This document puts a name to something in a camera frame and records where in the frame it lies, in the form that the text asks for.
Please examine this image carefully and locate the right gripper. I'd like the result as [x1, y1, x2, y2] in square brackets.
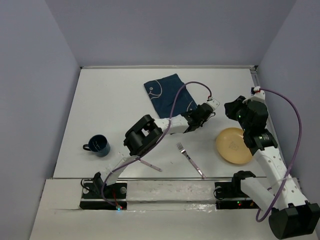
[224, 95, 252, 132]

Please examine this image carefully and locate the yellow plate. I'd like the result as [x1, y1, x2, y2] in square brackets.
[215, 127, 253, 165]

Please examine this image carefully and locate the fork with pink handle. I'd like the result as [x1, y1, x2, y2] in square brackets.
[176, 142, 206, 179]

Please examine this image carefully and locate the blue cloth placemat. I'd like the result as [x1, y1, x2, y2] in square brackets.
[143, 73, 197, 119]

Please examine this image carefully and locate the knife with pink handle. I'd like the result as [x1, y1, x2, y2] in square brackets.
[138, 159, 163, 172]

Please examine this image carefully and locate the dark blue mug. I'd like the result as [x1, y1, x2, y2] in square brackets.
[82, 134, 111, 157]

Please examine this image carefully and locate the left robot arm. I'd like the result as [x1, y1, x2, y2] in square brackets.
[92, 99, 220, 201]

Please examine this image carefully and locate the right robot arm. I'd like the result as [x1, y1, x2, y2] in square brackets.
[224, 95, 320, 240]

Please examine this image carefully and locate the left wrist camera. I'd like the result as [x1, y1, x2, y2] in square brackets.
[206, 97, 220, 111]

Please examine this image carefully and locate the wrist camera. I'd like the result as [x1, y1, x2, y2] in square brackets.
[206, 97, 220, 111]
[242, 86, 266, 104]

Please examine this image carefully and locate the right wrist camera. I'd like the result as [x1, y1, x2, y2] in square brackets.
[242, 86, 266, 104]

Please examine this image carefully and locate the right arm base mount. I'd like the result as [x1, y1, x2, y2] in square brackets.
[213, 181, 258, 210]

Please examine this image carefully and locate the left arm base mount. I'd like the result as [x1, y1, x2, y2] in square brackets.
[79, 178, 128, 211]

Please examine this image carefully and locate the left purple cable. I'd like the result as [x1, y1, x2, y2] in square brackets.
[101, 81, 214, 210]

